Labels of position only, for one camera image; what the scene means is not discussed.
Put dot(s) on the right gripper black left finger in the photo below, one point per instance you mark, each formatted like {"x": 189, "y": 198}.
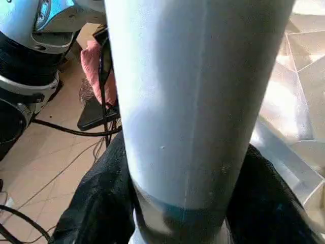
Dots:
{"x": 101, "y": 203}

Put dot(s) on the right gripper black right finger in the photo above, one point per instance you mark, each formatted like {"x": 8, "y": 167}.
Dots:
{"x": 264, "y": 211}

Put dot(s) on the white plastic table top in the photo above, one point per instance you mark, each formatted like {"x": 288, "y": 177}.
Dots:
{"x": 299, "y": 101}

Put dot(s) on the white plastic table leg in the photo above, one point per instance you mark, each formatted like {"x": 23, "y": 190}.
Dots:
{"x": 193, "y": 101}

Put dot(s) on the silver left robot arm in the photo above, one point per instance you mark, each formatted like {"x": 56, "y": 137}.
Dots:
{"x": 25, "y": 56}

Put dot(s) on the black metal rack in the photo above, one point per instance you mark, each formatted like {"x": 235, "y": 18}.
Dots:
{"x": 103, "y": 76}

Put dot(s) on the pink cloth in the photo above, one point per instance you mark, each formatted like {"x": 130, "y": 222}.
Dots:
{"x": 91, "y": 66}

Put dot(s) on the black flat base plate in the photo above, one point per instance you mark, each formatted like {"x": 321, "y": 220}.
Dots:
{"x": 94, "y": 114}

